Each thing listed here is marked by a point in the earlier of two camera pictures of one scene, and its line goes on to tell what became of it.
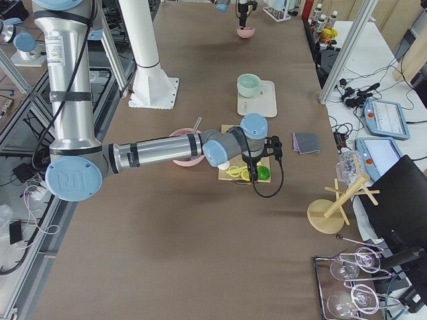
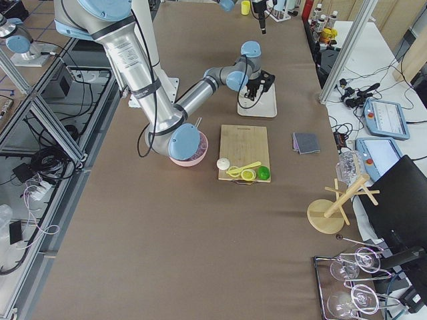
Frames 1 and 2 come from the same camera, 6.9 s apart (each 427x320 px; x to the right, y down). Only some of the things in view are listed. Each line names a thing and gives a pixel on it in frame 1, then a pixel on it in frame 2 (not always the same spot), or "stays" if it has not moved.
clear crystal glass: (349, 167) stays
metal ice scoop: (197, 125) stays
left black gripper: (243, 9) → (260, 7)
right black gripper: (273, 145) → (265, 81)
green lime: (263, 173) stays
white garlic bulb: (225, 166) stays
